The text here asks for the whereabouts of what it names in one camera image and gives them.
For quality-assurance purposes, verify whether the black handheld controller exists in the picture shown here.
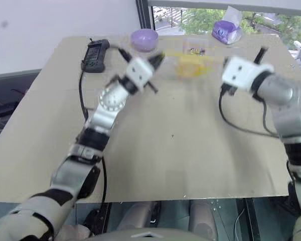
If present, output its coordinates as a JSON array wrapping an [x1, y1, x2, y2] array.
[[80, 38, 111, 73]]

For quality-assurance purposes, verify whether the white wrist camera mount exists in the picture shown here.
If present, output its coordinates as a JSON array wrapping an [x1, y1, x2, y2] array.
[[125, 57, 154, 92], [221, 56, 275, 92]]

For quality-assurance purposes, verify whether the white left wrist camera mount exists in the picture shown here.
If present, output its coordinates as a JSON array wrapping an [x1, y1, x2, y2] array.
[[125, 57, 154, 92]]

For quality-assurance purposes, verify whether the purple tissue pack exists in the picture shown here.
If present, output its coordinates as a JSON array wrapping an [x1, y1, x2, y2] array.
[[211, 6, 243, 45]]

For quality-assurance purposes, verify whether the purple bowl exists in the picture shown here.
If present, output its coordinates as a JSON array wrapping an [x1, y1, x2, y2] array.
[[129, 28, 159, 53]]

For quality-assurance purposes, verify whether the small white device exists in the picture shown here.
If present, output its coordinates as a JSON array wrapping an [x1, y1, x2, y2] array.
[[292, 40, 301, 61]]

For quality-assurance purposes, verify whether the clear box with coloured bits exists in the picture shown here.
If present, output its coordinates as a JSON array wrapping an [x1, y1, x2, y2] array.
[[182, 37, 214, 57]]

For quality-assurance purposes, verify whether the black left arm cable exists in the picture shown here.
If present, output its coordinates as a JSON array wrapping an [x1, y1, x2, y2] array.
[[78, 45, 131, 118]]

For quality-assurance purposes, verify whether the thin white cable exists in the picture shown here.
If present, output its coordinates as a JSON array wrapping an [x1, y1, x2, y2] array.
[[234, 207, 246, 238]]

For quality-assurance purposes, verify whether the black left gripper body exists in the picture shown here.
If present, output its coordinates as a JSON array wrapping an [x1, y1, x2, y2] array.
[[147, 81, 159, 94]]

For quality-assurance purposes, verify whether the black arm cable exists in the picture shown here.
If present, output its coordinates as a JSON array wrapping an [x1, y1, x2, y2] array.
[[218, 87, 281, 138], [78, 45, 131, 118]]

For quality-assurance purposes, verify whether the dark grey rounded shape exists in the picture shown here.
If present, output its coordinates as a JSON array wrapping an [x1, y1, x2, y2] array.
[[189, 199, 221, 234], [120, 202, 156, 230]]

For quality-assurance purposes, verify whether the clear plastic zip bag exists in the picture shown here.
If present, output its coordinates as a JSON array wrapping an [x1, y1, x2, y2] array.
[[160, 47, 226, 81]]

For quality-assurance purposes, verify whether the dark window frame post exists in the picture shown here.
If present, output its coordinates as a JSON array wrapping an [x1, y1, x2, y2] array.
[[135, 0, 154, 30]]

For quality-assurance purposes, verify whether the orange pineapple bun snack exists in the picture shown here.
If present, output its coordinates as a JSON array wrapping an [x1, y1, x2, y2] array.
[[175, 55, 209, 78]]

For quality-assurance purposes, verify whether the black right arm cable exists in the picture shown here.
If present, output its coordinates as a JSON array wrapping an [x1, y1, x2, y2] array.
[[218, 87, 281, 138]]

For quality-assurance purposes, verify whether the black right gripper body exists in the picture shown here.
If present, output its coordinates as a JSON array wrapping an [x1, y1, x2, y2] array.
[[221, 47, 269, 96]]

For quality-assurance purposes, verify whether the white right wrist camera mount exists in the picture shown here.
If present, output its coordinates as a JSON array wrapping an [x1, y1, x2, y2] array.
[[221, 56, 275, 92]]

